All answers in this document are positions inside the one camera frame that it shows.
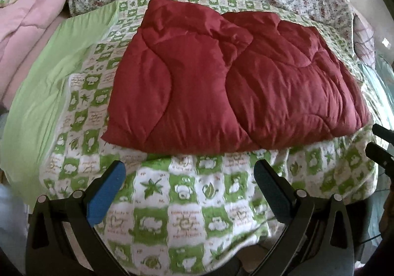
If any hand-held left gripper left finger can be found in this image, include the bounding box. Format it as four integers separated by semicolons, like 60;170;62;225
26;159;130;276

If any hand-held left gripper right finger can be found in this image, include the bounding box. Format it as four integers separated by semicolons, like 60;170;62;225
249;159;355;276

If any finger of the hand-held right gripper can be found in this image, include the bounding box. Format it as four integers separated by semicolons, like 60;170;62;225
372;124;394;144
366;142;394;176

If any red quilted blanket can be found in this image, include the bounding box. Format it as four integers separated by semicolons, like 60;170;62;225
101;0;371;153

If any light blue cloth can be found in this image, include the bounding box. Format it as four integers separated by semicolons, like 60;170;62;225
359;58;394;117

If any green and white patterned blanket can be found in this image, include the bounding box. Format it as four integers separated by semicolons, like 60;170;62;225
40;0;379;276

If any patterned pillow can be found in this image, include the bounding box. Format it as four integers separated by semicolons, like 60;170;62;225
352;13;377;69

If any plain light green sheet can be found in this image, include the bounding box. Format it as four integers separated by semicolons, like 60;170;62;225
0;2;119;203

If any pink quilt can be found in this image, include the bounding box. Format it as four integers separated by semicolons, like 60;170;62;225
0;0;70;107

